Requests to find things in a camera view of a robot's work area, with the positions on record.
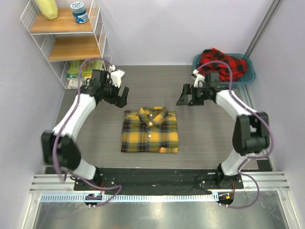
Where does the aluminium frame rail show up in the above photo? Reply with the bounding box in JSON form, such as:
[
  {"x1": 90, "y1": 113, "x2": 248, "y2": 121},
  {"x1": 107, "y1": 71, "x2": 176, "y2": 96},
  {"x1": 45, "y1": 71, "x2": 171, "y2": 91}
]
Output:
[{"x1": 244, "y1": 0, "x2": 283, "y2": 58}]

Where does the red plaid long sleeve shirt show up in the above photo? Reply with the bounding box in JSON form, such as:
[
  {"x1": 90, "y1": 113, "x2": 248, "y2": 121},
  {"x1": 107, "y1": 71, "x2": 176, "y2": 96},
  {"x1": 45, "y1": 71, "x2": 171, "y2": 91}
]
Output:
[{"x1": 197, "y1": 47, "x2": 248, "y2": 83}]

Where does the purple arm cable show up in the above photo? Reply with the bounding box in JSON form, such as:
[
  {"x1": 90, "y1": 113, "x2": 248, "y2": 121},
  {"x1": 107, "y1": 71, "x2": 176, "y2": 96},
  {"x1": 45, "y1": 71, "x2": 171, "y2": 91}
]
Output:
[
  {"x1": 194, "y1": 61, "x2": 275, "y2": 210},
  {"x1": 51, "y1": 57, "x2": 122, "y2": 207}
]

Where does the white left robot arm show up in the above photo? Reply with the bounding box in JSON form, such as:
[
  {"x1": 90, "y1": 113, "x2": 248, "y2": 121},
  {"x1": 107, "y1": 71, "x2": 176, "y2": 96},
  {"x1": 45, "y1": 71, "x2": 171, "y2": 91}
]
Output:
[{"x1": 41, "y1": 70, "x2": 129, "y2": 190}]

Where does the white wire shelf rack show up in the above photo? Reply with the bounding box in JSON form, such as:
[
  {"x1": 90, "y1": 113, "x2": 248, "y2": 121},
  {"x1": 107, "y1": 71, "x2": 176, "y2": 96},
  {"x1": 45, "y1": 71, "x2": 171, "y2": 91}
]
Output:
[{"x1": 20, "y1": 0, "x2": 112, "y2": 88}]

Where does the green picture book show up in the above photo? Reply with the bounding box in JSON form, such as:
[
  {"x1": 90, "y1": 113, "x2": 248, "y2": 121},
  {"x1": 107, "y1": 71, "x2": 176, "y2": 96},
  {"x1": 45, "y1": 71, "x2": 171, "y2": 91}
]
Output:
[{"x1": 69, "y1": 60, "x2": 102, "y2": 75}]

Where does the blue lidded jar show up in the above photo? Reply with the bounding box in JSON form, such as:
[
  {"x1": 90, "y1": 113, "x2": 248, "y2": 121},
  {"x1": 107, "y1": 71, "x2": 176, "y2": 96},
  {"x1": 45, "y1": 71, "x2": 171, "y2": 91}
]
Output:
[{"x1": 70, "y1": 1, "x2": 89, "y2": 24}]

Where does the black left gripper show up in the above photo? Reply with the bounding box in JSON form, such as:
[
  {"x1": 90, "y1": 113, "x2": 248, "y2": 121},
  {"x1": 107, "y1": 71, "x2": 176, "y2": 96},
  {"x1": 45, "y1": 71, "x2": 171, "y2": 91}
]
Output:
[{"x1": 102, "y1": 79, "x2": 129, "y2": 108}]

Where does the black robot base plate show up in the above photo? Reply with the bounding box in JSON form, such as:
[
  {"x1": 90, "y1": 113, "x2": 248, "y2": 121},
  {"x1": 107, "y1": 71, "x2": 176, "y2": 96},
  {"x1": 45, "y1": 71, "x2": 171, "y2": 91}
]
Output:
[{"x1": 73, "y1": 167, "x2": 245, "y2": 195}]

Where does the yellow plastic bottle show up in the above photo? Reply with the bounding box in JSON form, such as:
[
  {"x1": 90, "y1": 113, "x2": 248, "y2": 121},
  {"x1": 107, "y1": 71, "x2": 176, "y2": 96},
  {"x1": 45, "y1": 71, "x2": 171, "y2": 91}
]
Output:
[{"x1": 35, "y1": 0, "x2": 59, "y2": 20}]

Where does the yellow plaid long sleeve shirt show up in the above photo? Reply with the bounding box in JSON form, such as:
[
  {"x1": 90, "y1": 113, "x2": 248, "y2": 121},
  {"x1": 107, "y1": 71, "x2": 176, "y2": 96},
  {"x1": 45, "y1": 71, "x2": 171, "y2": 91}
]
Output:
[{"x1": 121, "y1": 107, "x2": 179, "y2": 154}]

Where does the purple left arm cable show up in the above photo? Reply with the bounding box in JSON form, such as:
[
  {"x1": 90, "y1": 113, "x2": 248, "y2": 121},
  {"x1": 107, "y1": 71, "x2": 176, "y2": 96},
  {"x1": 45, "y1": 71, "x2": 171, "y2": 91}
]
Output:
[{"x1": 51, "y1": 57, "x2": 122, "y2": 207}]

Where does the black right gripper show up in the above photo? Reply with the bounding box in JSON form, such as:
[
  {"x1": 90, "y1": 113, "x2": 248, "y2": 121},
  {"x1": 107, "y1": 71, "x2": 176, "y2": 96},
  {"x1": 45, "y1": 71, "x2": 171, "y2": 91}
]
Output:
[{"x1": 176, "y1": 84, "x2": 210, "y2": 106}]

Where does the stack of books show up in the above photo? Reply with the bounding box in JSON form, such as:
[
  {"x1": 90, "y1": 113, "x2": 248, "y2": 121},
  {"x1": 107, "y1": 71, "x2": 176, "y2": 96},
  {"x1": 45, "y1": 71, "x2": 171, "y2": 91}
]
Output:
[{"x1": 66, "y1": 69, "x2": 110, "y2": 90}]

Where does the teal plastic basket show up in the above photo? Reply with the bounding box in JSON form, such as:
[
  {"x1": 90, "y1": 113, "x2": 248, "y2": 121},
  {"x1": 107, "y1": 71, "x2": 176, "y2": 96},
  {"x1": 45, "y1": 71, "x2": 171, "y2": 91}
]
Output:
[{"x1": 192, "y1": 53, "x2": 256, "y2": 88}]

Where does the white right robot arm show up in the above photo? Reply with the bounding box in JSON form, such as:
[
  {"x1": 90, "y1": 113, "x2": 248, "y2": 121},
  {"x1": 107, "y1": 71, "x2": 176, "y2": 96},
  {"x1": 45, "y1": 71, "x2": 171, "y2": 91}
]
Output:
[{"x1": 176, "y1": 70, "x2": 271, "y2": 188}]

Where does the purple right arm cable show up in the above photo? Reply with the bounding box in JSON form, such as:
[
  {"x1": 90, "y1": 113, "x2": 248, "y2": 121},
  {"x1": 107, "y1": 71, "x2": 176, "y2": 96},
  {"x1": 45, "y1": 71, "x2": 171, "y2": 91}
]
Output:
[{"x1": 194, "y1": 61, "x2": 275, "y2": 210}]

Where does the white slotted cable duct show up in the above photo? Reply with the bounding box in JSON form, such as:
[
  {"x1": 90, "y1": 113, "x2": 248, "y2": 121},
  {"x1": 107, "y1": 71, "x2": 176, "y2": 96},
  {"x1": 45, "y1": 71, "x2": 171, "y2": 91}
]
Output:
[{"x1": 40, "y1": 192, "x2": 219, "y2": 203}]

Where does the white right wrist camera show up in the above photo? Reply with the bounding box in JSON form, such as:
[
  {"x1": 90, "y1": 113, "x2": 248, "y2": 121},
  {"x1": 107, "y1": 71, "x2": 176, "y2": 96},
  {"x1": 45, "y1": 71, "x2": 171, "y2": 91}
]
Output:
[{"x1": 191, "y1": 69, "x2": 205, "y2": 88}]

